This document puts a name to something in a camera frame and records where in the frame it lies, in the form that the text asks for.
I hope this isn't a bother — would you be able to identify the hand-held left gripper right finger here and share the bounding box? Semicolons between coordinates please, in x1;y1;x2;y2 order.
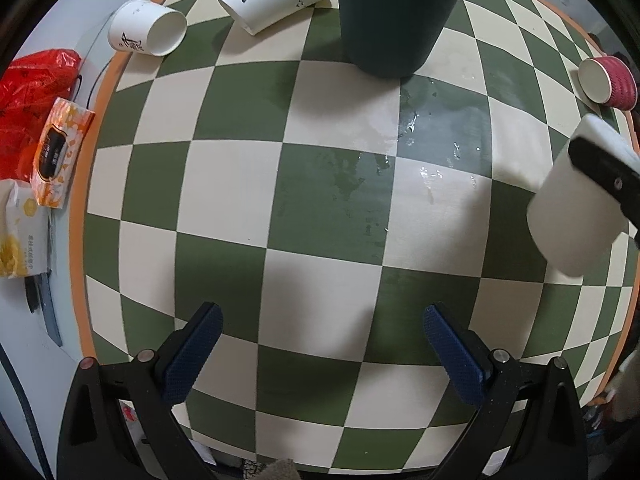
423;302;589;480

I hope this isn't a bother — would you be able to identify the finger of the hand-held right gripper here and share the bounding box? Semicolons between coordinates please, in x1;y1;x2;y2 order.
567;134;640;222

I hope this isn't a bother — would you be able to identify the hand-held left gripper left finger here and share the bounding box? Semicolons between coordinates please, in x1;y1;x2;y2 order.
57;302;224;480

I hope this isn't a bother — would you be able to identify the plain white cup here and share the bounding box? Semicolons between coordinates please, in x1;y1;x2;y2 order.
527;112;640;277

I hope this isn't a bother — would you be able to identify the pink ribbed paper cup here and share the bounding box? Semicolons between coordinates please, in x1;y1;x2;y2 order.
577;55;639;111

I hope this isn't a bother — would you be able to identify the dark green cup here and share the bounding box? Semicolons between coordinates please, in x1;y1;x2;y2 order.
334;0;471;79

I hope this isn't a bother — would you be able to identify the small printed white paper cup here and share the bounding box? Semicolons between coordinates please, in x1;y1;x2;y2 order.
107;0;189;58

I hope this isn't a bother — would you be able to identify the green cream checkered mat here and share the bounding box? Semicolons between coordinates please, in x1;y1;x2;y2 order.
69;0;640;474

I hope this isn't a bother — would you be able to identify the yellow white tissue packet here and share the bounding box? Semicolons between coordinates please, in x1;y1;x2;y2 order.
0;178;52;280

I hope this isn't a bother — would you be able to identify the orange wet wipes packet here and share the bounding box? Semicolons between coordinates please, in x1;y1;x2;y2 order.
30;97;96;210

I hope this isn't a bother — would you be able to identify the red plastic bag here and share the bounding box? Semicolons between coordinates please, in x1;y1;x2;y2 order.
0;48;84;182

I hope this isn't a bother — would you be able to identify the black cable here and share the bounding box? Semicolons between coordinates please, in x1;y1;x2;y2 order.
0;346;55;480

